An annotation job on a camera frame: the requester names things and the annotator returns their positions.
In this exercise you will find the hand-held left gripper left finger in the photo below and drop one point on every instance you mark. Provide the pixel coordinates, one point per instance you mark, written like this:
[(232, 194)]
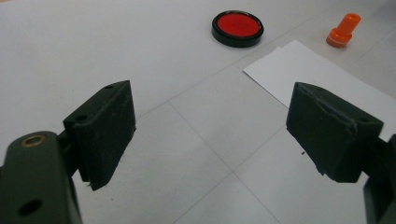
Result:
[(102, 130)]

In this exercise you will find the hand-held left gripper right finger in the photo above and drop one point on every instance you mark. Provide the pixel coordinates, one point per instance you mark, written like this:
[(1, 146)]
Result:
[(327, 137)]

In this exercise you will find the small white paper sheet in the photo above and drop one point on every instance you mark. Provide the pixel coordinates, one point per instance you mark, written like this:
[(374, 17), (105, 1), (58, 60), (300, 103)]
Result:
[(295, 68)]

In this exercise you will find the orange stamp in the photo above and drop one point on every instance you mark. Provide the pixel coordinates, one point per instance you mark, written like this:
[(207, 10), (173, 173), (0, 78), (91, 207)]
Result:
[(342, 31)]

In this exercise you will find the round red ink pad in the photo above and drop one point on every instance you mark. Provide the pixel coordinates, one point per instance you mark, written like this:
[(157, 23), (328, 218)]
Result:
[(238, 25)]

